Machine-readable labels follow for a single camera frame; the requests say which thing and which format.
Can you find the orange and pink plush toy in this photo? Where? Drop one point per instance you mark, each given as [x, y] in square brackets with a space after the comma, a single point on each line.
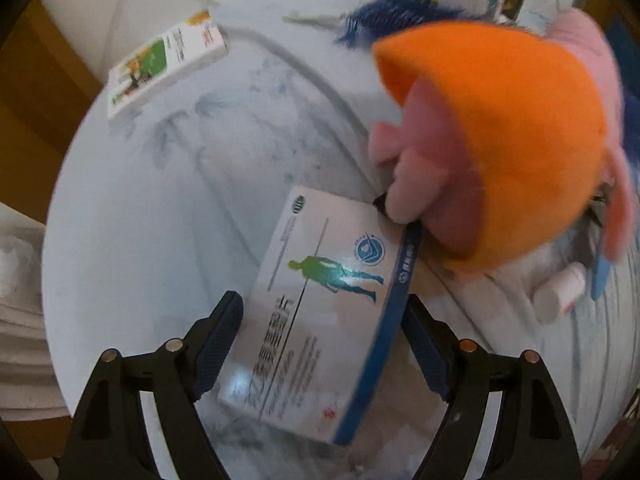
[525, 135]

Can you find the white pill bottle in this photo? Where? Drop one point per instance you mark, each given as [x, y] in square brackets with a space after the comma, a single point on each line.
[555, 295]

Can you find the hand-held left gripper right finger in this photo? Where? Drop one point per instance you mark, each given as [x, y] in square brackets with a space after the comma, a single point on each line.
[425, 350]

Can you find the blue plastic paddle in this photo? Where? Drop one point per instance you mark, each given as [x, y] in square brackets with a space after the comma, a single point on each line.
[600, 275]

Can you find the white and blue medicine box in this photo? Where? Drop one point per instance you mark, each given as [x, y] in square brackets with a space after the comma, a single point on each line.
[310, 300]

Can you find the white box with green print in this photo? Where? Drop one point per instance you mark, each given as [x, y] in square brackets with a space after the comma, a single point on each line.
[160, 65]

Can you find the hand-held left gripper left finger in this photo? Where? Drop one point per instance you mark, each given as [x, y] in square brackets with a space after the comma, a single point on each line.
[220, 345]

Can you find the white pleated curtain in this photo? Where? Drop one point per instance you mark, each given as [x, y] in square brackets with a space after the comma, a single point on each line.
[25, 335]

